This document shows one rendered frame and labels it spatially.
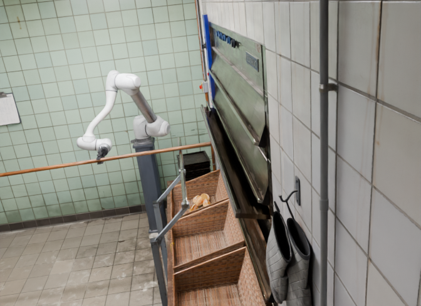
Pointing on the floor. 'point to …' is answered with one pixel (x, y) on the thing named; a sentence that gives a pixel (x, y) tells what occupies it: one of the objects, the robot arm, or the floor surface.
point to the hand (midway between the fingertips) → (99, 160)
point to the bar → (166, 228)
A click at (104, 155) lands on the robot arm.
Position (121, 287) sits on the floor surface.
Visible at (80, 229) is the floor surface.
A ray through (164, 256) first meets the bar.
